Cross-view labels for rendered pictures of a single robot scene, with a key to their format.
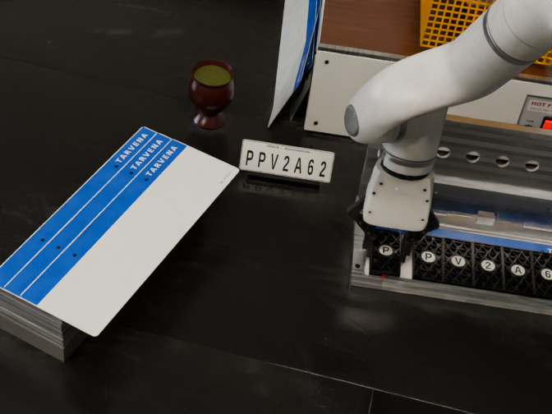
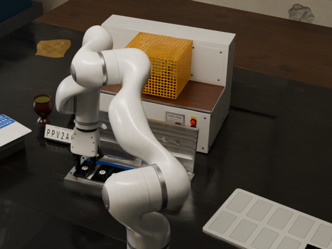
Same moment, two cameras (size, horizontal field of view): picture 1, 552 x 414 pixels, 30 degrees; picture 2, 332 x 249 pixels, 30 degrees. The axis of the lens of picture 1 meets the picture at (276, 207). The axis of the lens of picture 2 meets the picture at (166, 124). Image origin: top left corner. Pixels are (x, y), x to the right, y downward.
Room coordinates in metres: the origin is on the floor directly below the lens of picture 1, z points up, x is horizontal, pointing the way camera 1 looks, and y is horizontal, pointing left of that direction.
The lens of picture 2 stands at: (-0.54, -1.06, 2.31)
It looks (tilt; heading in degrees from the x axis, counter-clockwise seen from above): 32 degrees down; 18
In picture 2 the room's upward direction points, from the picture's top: 2 degrees clockwise
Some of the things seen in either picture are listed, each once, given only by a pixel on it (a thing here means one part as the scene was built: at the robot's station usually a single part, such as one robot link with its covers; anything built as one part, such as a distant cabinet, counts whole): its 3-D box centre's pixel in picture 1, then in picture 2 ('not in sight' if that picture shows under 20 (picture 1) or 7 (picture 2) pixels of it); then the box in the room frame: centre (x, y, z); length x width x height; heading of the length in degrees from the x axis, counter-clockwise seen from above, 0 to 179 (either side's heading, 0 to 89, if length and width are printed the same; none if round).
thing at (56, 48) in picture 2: not in sight; (52, 46); (2.09, 0.46, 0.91); 0.22 x 0.18 x 0.02; 18
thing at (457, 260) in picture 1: (457, 263); (114, 176); (1.14, -0.31, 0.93); 0.10 x 0.05 x 0.01; 0
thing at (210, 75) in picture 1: (210, 96); (43, 109); (1.43, 0.15, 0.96); 0.09 x 0.09 x 0.11
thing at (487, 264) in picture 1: (487, 268); not in sight; (1.14, -0.35, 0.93); 0.10 x 0.05 x 0.01; 0
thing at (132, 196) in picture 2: not in sight; (137, 209); (0.65, -0.59, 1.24); 0.19 x 0.12 x 0.24; 130
